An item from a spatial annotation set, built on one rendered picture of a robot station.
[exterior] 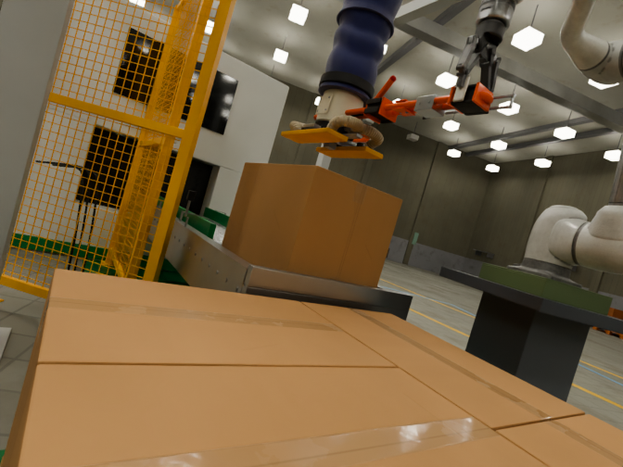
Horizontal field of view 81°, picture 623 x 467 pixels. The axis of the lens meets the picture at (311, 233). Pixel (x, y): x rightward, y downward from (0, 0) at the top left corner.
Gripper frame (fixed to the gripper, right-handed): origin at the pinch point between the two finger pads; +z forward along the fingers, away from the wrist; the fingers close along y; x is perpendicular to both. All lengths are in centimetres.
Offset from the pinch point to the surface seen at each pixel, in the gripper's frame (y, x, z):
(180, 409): 69, 31, 68
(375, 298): -13, -24, 65
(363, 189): 3.2, -28.7, 29.5
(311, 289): 16, -24, 65
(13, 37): 108, -92, 15
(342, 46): 11, -56, -23
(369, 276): -11, -28, 58
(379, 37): 0, -49, -31
